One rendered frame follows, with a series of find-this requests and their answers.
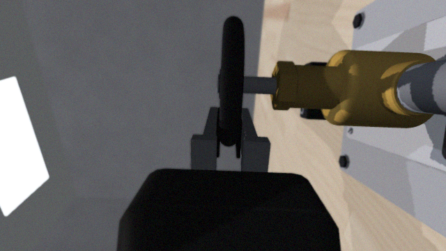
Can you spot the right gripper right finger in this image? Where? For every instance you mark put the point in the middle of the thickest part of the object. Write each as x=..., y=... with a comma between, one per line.
x=253, y=151

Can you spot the brass valve with black handwheel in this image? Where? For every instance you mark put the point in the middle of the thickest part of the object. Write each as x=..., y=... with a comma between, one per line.
x=391, y=93

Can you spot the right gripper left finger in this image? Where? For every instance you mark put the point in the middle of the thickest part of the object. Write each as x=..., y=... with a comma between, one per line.
x=205, y=148

